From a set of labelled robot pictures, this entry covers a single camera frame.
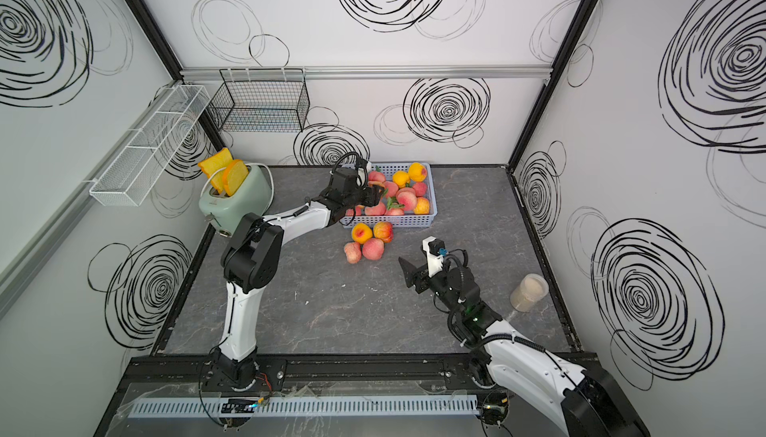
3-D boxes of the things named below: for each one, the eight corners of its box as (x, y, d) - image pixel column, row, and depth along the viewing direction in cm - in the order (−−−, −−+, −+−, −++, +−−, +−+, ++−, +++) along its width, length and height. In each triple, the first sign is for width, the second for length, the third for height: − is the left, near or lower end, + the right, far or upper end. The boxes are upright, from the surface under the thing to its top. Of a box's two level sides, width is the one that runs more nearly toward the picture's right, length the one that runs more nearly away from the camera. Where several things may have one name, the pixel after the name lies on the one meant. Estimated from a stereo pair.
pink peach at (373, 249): (369, 265, 94) (368, 257, 90) (362, 252, 97) (361, 243, 93) (386, 256, 96) (386, 248, 92) (379, 244, 99) (378, 235, 95)
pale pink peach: (345, 264, 95) (343, 257, 91) (346, 248, 98) (345, 241, 95) (360, 264, 95) (359, 257, 91) (361, 248, 98) (360, 241, 95)
